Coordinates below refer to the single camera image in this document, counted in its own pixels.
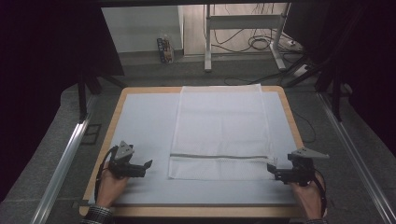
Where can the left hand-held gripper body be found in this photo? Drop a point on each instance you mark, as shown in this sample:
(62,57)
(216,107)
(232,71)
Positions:
(124,161)

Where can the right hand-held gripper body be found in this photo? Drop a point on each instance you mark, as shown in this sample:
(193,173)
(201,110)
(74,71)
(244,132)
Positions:
(301,169)

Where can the clear snack packet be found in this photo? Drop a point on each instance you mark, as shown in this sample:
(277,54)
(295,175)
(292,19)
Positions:
(165,48)

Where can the black curtain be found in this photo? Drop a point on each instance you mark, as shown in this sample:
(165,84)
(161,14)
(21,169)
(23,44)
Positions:
(46,77)
(367,62)

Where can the white power strip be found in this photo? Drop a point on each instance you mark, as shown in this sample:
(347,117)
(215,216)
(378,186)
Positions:
(300,71)

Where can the white mesh laundry bag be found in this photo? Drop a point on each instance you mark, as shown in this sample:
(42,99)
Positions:
(221,130)

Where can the white desk frame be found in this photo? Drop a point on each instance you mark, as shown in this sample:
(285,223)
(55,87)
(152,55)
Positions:
(243,22)

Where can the black floor frame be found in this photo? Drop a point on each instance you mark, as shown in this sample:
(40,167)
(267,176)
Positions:
(91,134)

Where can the black metal stand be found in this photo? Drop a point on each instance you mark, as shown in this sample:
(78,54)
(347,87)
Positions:
(336,99)
(82,99)

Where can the aluminium rail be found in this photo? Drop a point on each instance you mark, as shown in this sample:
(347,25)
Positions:
(62,168)
(355,155)

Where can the person's left hand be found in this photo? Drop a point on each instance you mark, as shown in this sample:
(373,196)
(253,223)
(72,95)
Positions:
(110,186)

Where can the person's right hand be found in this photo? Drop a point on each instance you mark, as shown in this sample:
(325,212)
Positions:
(308,199)

